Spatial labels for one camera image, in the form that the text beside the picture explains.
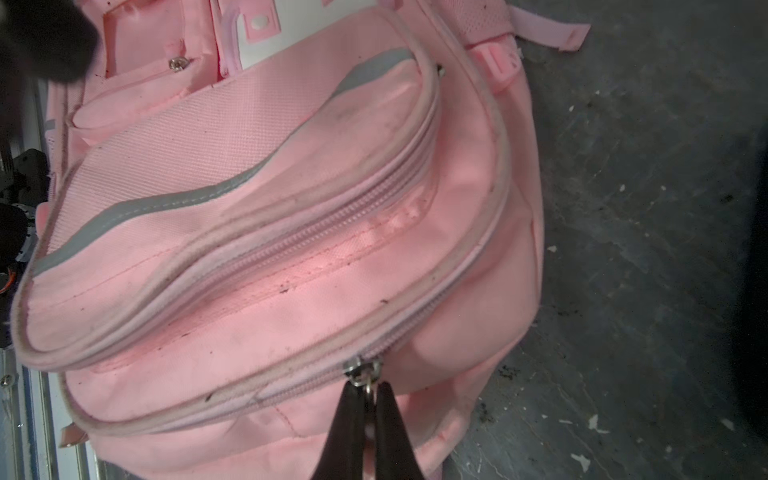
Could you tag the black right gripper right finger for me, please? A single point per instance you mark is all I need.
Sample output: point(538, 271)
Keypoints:
point(394, 455)

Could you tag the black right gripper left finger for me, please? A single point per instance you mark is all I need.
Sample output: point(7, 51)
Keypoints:
point(342, 454)

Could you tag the pink student backpack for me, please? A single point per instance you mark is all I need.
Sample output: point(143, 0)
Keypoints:
point(250, 204)

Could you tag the aluminium mounting rail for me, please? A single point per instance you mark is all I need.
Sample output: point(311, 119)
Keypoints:
point(32, 419)

